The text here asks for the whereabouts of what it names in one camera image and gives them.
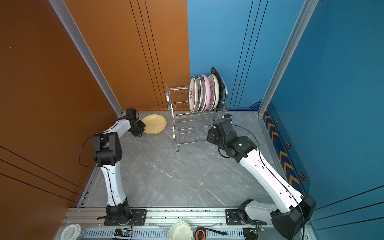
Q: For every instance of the white plate red characters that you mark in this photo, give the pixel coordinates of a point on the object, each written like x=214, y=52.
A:
x=198, y=92

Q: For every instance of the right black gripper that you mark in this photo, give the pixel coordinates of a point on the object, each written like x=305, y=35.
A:
x=211, y=134

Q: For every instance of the white plate green cloud outline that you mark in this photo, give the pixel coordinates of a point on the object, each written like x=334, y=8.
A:
x=212, y=87

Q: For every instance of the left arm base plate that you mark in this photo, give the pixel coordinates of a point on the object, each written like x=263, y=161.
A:
x=138, y=218

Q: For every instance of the white plate green red rim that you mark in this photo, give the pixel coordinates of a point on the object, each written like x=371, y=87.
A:
x=203, y=93

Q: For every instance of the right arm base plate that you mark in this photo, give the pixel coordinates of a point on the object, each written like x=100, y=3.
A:
x=233, y=219

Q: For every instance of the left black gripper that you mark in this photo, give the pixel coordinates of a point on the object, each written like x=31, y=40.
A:
x=142, y=125

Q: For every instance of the aluminium mounting rail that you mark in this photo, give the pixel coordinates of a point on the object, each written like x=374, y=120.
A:
x=155, y=217

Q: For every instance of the white plate orange sunburst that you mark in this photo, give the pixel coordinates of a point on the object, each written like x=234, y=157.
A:
x=193, y=94

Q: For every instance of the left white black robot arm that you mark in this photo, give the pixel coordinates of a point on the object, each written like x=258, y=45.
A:
x=107, y=153

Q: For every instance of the white bowl on rail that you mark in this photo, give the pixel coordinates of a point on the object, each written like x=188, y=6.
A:
x=180, y=231

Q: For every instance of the white round lid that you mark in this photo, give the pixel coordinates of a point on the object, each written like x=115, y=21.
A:
x=72, y=232

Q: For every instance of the yellow round plate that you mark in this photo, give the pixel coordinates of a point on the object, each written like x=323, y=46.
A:
x=155, y=124

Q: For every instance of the pink round plate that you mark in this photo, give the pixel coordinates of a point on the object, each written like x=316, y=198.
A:
x=208, y=105

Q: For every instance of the chrome two-tier dish rack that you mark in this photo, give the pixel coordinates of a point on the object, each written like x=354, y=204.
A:
x=188, y=128

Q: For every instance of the cream round plate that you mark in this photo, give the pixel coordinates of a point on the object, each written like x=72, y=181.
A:
x=217, y=91

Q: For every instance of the green circuit board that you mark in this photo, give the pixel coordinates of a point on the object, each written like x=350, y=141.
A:
x=123, y=234

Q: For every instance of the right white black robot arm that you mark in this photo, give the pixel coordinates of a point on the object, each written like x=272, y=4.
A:
x=290, y=211

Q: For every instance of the black square floral plate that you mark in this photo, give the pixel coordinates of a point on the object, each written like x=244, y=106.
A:
x=223, y=97

